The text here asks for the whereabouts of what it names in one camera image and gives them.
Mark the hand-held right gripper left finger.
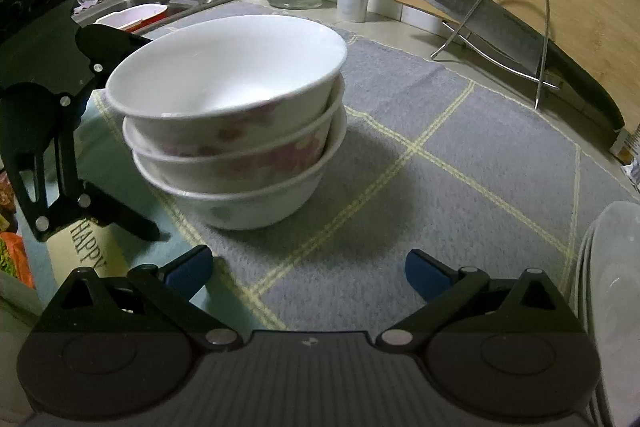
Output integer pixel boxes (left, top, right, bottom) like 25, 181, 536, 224
47, 244, 246, 354

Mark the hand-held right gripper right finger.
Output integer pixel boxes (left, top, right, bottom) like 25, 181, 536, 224
375, 248, 577, 354

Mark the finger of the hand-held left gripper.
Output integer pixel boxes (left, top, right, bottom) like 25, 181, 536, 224
7, 104, 162, 243
60, 26, 153, 106

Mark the white bowl faint flower print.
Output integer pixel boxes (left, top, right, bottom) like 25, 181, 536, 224
131, 147, 331, 230

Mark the white bowl pink flower print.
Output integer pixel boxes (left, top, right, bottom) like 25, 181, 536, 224
122, 102, 347, 195
105, 14, 348, 158

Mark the red and white basin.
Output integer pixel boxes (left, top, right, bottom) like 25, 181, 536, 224
95, 3, 168, 32

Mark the orange and green package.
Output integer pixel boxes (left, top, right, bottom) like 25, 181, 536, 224
0, 227, 36, 290

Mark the grey checked mat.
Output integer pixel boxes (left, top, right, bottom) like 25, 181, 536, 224
47, 2, 640, 333

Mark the printed plastic bag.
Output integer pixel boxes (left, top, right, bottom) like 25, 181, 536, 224
620, 142, 640, 200

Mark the steel wire knife rack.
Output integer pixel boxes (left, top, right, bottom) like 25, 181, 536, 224
431, 0, 561, 110

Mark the steel cleaver with black handle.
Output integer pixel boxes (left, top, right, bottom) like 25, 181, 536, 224
412, 0, 626, 142

